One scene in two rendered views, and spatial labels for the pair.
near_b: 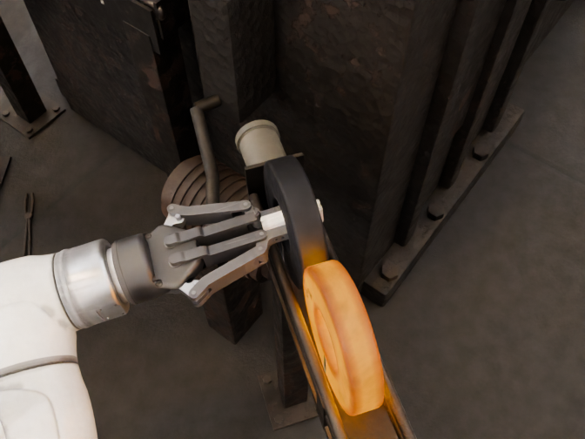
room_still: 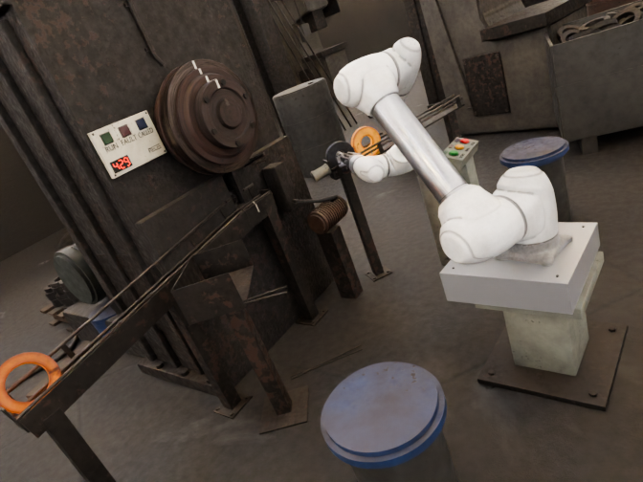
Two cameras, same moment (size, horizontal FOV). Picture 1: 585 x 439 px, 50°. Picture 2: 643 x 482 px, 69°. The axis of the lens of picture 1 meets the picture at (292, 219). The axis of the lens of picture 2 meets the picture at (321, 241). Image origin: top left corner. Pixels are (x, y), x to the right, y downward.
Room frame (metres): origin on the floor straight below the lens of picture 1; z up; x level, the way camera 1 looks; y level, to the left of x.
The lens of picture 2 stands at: (0.38, 2.31, 1.27)
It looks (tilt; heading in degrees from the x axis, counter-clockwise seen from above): 23 degrees down; 276
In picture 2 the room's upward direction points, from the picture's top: 21 degrees counter-clockwise
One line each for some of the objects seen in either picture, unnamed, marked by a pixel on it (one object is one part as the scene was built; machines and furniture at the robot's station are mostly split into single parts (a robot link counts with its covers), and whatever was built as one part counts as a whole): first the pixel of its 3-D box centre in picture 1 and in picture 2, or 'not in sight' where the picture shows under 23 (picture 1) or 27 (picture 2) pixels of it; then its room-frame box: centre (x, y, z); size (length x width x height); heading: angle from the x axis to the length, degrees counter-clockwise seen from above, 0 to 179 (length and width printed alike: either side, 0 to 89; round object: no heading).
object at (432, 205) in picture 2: not in sight; (440, 217); (0.00, 0.12, 0.26); 0.12 x 0.12 x 0.52
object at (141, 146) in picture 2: not in sight; (129, 143); (1.14, 0.48, 1.15); 0.26 x 0.02 x 0.18; 53
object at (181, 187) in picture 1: (241, 274); (340, 248); (0.54, 0.10, 0.27); 0.22 x 0.13 x 0.53; 53
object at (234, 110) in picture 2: not in sight; (227, 114); (0.77, 0.34, 1.11); 0.28 x 0.06 x 0.28; 53
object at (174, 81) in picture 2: not in sight; (211, 118); (0.85, 0.28, 1.11); 0.47 x 0.06 x 0.47; 53
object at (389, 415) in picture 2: not in sight; (401, 460); (0.49, 1.41, 0.22); 0.32 x 0.32 x 0.43
